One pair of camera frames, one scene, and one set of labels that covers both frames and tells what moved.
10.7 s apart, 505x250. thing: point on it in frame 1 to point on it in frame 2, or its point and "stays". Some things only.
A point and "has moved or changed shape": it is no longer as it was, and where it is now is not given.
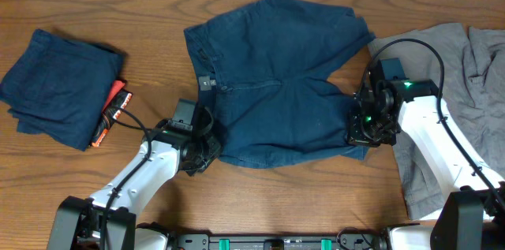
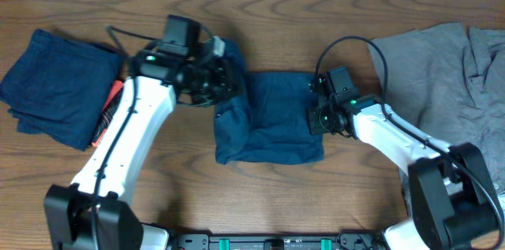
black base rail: [278, 241] stays
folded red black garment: [117, 101] stays
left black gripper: [215, 149] to [226, 78]
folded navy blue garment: [58, 87] stays
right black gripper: [357, 136] to [315, 128]
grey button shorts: [469, 68] stays
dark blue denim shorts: [267, 68] has moved or changed shape
